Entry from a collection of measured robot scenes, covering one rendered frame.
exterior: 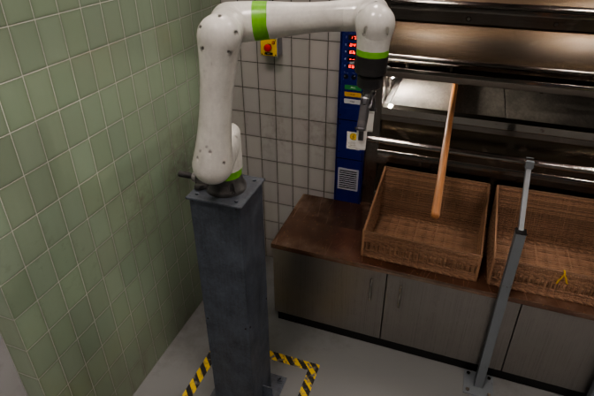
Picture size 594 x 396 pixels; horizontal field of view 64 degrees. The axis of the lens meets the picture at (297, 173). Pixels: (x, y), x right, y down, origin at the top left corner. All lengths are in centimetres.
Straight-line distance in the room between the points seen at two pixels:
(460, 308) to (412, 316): 24
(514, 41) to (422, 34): 40
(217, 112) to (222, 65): 14
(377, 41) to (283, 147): 157
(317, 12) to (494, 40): 115
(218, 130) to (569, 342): 185
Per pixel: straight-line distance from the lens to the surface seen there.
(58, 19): 182
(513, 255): 219
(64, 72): 184
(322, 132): 270
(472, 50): 243
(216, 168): 148
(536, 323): 250
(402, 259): 239
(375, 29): 135
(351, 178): 274
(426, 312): 252
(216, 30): 133
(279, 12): 148
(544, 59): 245
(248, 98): 280
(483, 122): 254
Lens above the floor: 211
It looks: 29 degrees down
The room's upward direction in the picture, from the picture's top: straight up
